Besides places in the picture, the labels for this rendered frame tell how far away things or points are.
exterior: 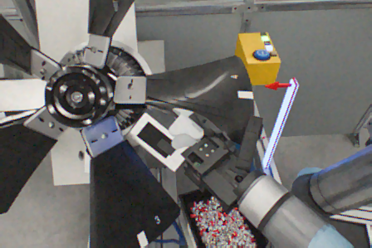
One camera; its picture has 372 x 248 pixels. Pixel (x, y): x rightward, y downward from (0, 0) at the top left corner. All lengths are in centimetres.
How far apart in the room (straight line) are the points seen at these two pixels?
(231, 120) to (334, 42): 110
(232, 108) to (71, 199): 144
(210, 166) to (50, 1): 64
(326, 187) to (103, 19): 51
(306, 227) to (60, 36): 74
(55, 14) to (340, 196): 79
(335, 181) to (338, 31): 114
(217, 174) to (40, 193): 160
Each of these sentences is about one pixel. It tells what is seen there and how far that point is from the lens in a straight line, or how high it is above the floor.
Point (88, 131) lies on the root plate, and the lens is 65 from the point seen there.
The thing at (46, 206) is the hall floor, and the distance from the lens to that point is 195.
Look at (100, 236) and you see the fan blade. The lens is 68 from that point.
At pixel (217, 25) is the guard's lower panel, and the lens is 139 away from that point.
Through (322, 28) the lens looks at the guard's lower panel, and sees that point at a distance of 157.
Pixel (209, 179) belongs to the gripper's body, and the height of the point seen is 119.
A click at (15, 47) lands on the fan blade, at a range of 68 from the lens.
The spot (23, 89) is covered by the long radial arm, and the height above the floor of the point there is 113.
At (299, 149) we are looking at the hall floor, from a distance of 212.
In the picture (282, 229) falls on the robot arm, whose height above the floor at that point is 120.
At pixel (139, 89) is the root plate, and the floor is 119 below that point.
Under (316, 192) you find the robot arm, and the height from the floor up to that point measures 115.
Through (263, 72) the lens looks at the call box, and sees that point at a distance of 94.
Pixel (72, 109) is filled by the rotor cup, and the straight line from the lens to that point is 61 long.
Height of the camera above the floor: 162
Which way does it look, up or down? 47 degrees down
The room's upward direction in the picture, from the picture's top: straight up
